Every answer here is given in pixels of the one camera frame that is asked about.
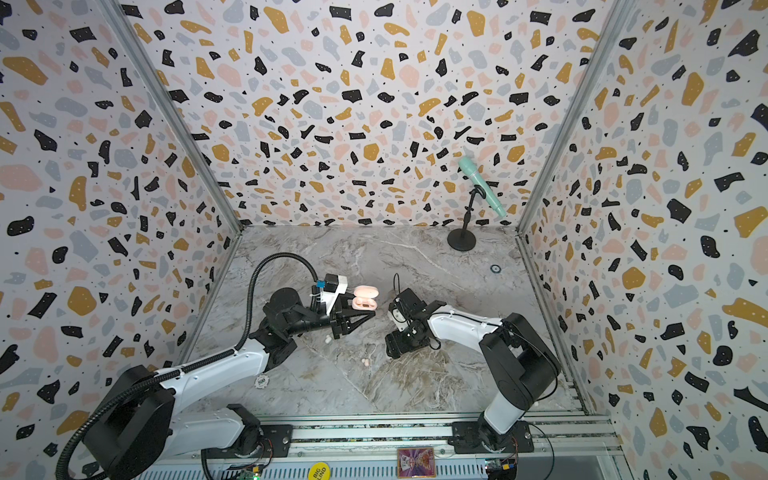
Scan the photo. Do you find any left aluminium corner post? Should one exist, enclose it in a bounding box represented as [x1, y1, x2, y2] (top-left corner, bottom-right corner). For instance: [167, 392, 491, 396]
[95, 1, 243, 237]

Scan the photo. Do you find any pink square sticker card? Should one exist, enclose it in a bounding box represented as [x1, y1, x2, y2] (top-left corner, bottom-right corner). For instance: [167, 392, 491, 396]
[396, 447, 437, 479]

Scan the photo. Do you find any pink earbud case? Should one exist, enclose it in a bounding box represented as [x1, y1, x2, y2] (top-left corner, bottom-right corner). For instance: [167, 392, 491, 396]
[351, 285, 379, 311]

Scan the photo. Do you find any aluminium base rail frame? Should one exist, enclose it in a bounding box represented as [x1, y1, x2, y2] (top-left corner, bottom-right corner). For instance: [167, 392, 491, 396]
[110, 412, 628, 480]

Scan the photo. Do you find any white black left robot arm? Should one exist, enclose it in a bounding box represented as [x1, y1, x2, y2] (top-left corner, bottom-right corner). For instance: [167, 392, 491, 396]
[75, 287, 376, 479]

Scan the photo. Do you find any yellow round sticker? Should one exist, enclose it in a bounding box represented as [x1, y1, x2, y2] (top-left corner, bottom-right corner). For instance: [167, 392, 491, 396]
[307, 462, 331, 480]

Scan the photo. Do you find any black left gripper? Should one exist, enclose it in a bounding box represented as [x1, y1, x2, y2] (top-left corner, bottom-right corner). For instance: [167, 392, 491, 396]
[288, 293, 376, 342]

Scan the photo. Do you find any aluminium corner post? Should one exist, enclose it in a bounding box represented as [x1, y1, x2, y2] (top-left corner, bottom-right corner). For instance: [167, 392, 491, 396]
[515, 0, 637, 235]
[95, 1, 243, 237]

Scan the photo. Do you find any right aluminium corner post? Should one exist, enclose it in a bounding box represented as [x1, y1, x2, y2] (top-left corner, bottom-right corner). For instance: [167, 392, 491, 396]
[515, 0, 637, 235]

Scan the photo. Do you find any black corrugated cable conduit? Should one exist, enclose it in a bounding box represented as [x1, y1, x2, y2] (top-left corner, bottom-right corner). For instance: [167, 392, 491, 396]
[55, 252, 320, 480]

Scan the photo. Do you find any black microphone stand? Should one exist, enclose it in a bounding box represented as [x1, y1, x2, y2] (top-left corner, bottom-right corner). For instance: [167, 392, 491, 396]
[447, 185, 486, 252]

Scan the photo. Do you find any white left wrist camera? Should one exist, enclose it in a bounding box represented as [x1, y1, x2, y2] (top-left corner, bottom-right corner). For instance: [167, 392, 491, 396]
[311, 274, 348, 315]

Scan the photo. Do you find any mint green toy microphone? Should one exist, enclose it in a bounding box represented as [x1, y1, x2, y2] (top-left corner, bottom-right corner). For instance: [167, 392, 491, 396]
[458, 156, 507, 219]

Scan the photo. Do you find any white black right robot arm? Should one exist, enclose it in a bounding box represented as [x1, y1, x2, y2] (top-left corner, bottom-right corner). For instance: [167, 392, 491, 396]
[385, 289, 561, 442]

